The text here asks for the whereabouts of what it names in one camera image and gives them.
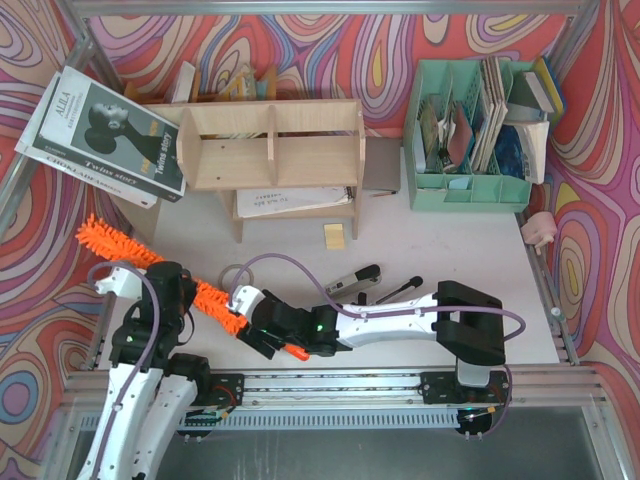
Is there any orange microfiber duster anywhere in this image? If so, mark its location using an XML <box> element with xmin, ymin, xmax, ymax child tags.
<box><xmin>75</xmin><ymin>213</ymin><xmax>310</xmax><ymax>362</ymax></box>

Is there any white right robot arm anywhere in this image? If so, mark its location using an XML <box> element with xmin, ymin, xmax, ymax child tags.
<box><xmin>229</xmin><ymin>280</ymin><xmax>506</xmax><ymax>388</ymax></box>

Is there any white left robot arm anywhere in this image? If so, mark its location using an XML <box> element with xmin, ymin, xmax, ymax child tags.
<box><xmin>78</xmin><ymin>261</ymin><xmax>210</xmax><ymax>479</ymax></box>

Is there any wooden bookshelf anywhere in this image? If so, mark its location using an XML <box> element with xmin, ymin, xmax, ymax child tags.
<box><xmin>157</xmin><ymin>99</ymin><xmax>366</xmax><ymax>241</ymax></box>

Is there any wooden book stand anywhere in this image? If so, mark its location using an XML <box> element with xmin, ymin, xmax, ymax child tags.
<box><xmin>107</xmin><ymin>62</ymin><xmax>279</xmax><ymax>246</ymax></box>

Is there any grey and black stapler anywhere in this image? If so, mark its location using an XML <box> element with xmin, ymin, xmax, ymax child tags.
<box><xmin>325</xmin><ymin>264</ymin><xmax>381</xmax><ymax>299</ymax></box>

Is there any yellow sticky note pad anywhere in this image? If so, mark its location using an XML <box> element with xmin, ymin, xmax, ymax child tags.
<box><xmin>323</xmin><ymin>223</ymin><xmax>346</xmax><ymax>250</ymax></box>

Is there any white paper booklet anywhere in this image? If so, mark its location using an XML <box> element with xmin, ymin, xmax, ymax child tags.
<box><xmin>236</xmin><ymin>187</ymin><xmax>353</xmax><ymax>218</ymax></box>

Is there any black stapler remover tool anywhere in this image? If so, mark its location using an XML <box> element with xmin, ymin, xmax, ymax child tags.
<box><xmin>374</xmin><ymin>276</ymin><xmax>423</xmax><ymax>305</ymax></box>

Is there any pencil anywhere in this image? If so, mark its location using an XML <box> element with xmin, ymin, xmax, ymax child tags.
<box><xmin>370</xmin><ymin>191</ymin><xmax>398</xmax><ymax>198</ymax></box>

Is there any large black-cover book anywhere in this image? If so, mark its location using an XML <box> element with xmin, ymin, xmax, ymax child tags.
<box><xmin>15</xmin><ymin>67</ymin><xmax>186</xmax><ymax>209</ymax></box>

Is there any grey notebook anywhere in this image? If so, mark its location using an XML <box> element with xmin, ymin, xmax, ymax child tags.
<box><xmin>363</xmin><ymin>137</ymin><xmax>401</xmax><ymax>191</ymax></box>

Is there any green desk organizer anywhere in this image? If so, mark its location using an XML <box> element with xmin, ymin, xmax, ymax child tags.
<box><xmin>403</xmin><ymin>60</ymin><xmax>532</xmax><ymax>213</ymax></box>

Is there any red brown booklet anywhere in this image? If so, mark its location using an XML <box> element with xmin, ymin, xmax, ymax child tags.
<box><xmin>447</xmin><ymin>102</ymin><xmax>473</xmax><ymax>167</ymax></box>

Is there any pink plastic piggy toy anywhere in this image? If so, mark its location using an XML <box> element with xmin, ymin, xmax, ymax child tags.
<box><xmin>521</xmin><ymin>211</ymin><xmax>557</xmax><ymax>253</ymax></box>

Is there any blue and yellow book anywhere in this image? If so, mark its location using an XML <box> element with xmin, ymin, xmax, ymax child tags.
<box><xmin>508</xmin><ymin>57</ymin><xmax>566</xmax><ymax>117</ymax></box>

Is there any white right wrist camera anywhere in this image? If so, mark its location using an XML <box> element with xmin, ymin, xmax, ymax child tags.
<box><xmin>227</xmin><ymin>285</ymin><xmax>266</xmax><ymax>320</ymax></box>

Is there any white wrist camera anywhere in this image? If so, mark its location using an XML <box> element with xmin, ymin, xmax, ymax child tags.
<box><xmin>90</xmin><ymin>264</ymin><xmax>146</xmax><ymax>300</ymax></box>
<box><xmin>227</xmin><ymin>285</ymin><xmax>266</xmax><ymax>320</ymax></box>

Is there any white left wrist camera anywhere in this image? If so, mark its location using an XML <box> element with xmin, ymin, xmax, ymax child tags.
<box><xmin>90</xmin><ymin>264</ymin><xmax>146</xmax><ymax>300</ymax></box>

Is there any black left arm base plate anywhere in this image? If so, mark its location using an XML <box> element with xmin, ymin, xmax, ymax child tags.
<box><xmin>176</xmin><ymin>373</ymin><xmax>245</xmax><ymax>442</ymax></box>

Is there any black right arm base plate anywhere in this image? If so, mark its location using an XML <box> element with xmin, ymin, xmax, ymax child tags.
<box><xmin>416</xmin><ymin>366</ymin><xmax>513</xmax><ymax>441</ymax></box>

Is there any aluminium front rail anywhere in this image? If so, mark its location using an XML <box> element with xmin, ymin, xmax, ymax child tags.
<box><xmin>59</xmin><ymin>362</ymin><xmax>609</xmax><ymax>419</ymax></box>

